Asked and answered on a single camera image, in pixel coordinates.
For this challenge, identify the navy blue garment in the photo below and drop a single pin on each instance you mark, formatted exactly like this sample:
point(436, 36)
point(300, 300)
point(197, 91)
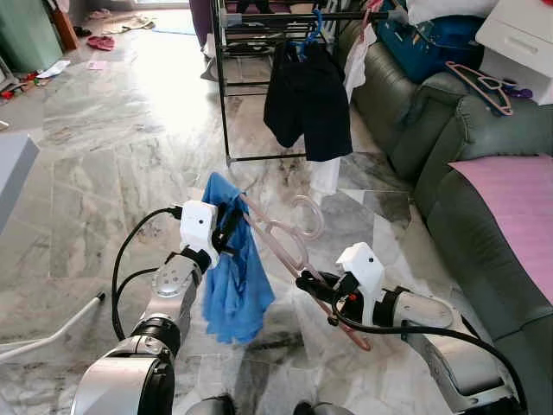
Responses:
point(311, 104)

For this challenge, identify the green laundry hamper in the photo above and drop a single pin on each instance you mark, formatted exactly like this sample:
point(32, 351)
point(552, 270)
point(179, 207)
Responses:
point(26, 35)

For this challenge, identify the brown wooden post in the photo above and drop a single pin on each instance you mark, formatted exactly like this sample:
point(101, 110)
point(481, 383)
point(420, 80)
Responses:
point(62, 26)

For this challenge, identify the pink plastic clothes hanger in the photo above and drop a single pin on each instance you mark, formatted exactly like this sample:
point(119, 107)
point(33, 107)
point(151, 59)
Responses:
point(281, 246)
point(484, 91)

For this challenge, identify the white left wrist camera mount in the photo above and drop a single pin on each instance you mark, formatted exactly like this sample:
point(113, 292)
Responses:
point(197, 223)

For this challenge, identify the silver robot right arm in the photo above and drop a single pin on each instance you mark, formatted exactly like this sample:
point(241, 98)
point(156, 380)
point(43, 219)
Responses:
point(449, 346)

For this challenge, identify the white storage box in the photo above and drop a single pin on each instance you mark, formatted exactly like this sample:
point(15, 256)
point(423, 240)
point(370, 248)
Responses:
point(518, 39)

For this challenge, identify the robot right leg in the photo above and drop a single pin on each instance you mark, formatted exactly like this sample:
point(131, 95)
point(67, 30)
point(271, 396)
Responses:
point(324, 408)

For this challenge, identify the red slippers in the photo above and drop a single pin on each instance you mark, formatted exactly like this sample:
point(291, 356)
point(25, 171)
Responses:
point(101, 42)

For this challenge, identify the dark green sofa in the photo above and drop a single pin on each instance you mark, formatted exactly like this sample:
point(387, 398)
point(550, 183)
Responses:
point(467, 233)

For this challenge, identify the white pillow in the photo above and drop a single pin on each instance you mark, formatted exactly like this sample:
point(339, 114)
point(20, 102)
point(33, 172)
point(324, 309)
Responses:
point(449, 9)

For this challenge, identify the pink paper slip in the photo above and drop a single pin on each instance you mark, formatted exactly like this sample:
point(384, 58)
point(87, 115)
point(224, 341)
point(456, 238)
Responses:
point(97, 65)

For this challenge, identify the red clothes hanger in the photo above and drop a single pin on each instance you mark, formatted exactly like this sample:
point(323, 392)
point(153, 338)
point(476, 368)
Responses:
point(371, 15)

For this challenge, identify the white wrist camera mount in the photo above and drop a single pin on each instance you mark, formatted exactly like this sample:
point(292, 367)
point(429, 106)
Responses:
point(363, 268)
point(197, 223)

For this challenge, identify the pink mat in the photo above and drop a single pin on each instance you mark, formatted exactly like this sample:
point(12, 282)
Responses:
point(514, 216)

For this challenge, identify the blue clothes hanger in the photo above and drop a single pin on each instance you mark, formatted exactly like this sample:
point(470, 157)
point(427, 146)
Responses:
point(315, 30)

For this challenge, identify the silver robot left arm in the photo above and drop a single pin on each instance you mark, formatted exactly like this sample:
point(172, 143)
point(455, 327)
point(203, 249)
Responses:
point(173, 281)

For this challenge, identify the blue cloth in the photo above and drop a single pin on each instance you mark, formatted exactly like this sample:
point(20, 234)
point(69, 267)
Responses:
point(238, 285)

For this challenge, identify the small purple item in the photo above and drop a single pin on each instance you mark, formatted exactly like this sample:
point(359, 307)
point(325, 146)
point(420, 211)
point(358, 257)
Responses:
point(518, 90)

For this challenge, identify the white paper sheet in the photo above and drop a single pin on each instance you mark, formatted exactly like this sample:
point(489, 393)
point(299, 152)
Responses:
point(54, 69)

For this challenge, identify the white shirt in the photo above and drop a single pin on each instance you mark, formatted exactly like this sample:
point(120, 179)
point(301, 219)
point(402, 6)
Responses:
point(356, 65)

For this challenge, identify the blue fabric bag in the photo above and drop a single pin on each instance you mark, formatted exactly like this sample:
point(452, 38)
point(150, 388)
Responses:
point(428, 47)

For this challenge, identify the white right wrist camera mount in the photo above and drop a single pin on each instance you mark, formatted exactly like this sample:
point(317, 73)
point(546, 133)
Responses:
point(363, 268)

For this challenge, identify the black metal drying rack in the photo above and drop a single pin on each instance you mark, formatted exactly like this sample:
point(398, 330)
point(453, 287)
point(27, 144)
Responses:
point(223, 86)

